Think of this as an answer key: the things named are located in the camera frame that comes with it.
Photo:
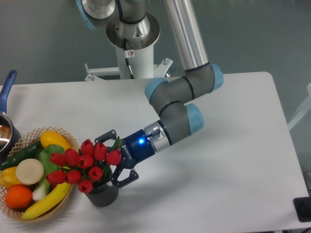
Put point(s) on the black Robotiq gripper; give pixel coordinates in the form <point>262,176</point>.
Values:
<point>134,148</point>

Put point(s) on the red tulip bouquet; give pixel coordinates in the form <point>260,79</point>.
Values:
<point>89,168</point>

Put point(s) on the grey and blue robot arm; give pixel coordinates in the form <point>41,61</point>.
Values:
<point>133,32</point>

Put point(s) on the grey ribbed vase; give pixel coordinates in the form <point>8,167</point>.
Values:
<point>105,193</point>

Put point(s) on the green bok choy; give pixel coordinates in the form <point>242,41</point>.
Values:
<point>43,187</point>

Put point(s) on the yellow lemon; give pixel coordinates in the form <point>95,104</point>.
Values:
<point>54,138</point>

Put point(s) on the yellow banana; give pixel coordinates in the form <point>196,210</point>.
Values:
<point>48,203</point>

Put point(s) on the woven wicker basket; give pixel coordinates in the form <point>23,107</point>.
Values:
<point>24,141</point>

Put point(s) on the green cucumber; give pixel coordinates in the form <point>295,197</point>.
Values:
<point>28,152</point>

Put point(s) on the beige round radish slice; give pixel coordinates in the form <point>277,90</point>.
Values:
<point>29,171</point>

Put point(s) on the orange fruit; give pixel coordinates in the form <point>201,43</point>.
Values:
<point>18,196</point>

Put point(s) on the yellow bell pepper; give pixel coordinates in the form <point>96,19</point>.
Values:
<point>8,177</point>

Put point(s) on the black device at table edge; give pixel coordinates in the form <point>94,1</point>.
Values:
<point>303,208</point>

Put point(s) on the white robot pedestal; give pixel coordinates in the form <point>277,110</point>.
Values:
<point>132,64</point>

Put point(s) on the dark pot with blue handle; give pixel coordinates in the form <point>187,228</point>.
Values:
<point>9,135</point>

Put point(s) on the white frame at right edge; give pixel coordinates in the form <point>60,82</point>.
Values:
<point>301,110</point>

